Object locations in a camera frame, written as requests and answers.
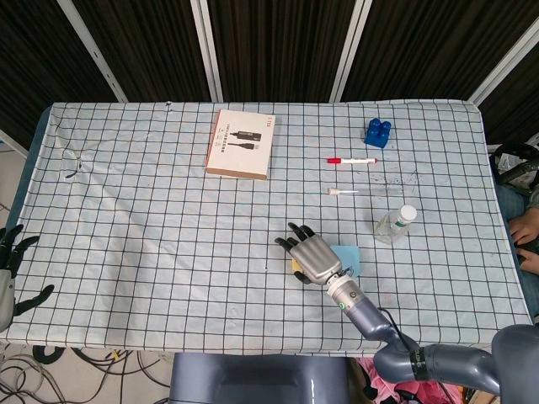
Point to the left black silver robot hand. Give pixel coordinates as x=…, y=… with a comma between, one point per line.
x=5, y=286

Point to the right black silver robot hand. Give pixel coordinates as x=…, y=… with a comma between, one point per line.
x=316, y=258

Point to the small yellow foam cube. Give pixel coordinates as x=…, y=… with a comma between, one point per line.
x=295, y=266

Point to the large light blue foam cube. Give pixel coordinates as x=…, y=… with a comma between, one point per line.
x=351, y=258

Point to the clear tube with white cap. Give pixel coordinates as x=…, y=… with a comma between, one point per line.
x=335, y=192

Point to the clear plastic bottle white cap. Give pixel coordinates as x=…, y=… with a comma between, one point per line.
x=393, y=227

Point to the white marker with red cap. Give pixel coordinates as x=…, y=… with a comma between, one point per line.
x=353, y=161

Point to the blue-grey robot torso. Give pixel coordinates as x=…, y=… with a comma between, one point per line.
x=252, y=379

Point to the dark blue toy brick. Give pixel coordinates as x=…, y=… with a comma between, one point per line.
x=377, y=134

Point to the black-checked light blue tablecloth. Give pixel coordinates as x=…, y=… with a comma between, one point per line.
x=168, y=252

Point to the pink crumpled cloth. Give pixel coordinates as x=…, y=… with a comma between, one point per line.
x=421, y=391

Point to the white partition post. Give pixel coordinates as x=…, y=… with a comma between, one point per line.
x=207, y=50
x=505, y=54
x=349, y=50
x=92, y=50

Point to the black chair frame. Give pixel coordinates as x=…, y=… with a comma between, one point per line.
x=516, y=164

